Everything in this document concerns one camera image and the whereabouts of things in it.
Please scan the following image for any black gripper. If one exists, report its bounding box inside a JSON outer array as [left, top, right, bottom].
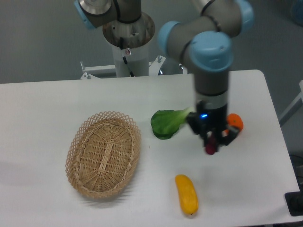
[[186, 101, 239, 152]]

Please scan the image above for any purple sweet potato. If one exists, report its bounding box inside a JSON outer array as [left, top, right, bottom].
[[205, 133, 217, 155]]

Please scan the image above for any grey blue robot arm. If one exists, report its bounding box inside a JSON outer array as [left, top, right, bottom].
[[74, 0, 254, 155]]

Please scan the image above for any woven wicker basket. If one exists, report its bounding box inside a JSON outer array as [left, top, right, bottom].
[[65, 111, 141, 199]]

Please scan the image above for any orange tangerine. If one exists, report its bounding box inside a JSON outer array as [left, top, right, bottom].
[[223, 113, 244, 136]]

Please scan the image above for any green bok choy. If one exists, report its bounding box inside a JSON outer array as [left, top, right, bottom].
[[150, 107, 194, 140]]

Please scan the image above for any yellow mango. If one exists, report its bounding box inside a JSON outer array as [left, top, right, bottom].
[[175, 175, 199, 215]]

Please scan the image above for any black box at edge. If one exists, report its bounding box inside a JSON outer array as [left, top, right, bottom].
[[285, 192, 303, 217]]

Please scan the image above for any white metal mounting frame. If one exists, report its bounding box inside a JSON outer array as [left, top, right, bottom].
[[80, 55, 188, 79]]

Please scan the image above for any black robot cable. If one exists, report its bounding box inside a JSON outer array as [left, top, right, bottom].
[[119, 37, 135, 77]]

